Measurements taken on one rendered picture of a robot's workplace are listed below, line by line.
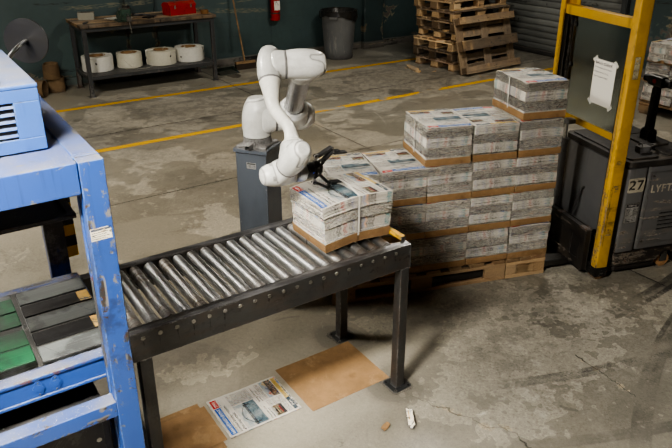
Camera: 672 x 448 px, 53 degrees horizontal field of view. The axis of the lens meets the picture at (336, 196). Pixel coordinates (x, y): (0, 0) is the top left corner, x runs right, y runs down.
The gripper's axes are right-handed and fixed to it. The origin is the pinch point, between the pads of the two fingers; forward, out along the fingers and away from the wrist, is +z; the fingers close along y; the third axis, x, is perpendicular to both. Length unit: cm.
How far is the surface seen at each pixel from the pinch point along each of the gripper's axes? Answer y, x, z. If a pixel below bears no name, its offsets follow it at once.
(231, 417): 118, 3, -53
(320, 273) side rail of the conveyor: 36, 29, -27
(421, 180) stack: 30, -37, 84
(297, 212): 23.5, -8.4, -17.1
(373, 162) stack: 25, -61, 67
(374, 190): 8.9, 12.5, 10.2
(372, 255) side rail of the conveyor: 32.9, 27.9, 0.7
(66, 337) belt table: 45, 16, -126
